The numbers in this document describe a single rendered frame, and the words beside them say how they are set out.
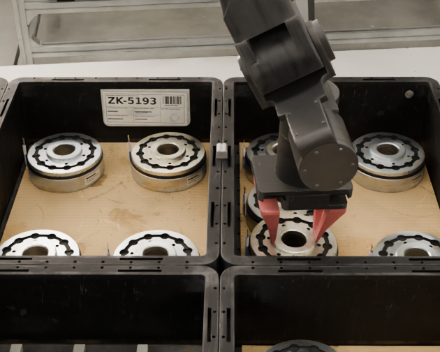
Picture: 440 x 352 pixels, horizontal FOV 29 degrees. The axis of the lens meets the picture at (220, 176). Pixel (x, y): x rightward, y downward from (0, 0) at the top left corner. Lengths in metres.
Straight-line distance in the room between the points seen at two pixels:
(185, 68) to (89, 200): 0.63
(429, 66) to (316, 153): 1.00
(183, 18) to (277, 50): 2.78
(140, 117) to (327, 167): 0.49
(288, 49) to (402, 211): 0.39
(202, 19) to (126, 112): 2.36
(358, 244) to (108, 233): 0.31
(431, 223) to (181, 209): 0.32
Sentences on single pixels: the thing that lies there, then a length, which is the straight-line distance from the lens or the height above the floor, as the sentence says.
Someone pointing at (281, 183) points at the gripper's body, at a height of 0.98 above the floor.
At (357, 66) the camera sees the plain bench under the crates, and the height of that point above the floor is 0.70.
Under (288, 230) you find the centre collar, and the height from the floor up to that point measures 0.89.
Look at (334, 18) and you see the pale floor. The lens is 3.61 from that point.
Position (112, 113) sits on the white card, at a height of 0.88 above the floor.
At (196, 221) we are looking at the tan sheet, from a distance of 1.10.
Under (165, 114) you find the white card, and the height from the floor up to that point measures 0.88.
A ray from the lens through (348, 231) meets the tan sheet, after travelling 1.10.
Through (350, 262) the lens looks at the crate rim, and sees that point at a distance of 0.90.
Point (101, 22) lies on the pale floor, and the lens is 3.60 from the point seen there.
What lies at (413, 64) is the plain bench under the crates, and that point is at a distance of 1.78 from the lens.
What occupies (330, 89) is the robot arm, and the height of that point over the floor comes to 1.09.
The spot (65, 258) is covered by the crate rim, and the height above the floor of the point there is 0.93.
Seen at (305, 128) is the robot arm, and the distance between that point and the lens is 0.80.
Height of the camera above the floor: 1.52
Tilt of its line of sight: 35 degrees down
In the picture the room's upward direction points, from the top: 1 degrees counter-clockwise
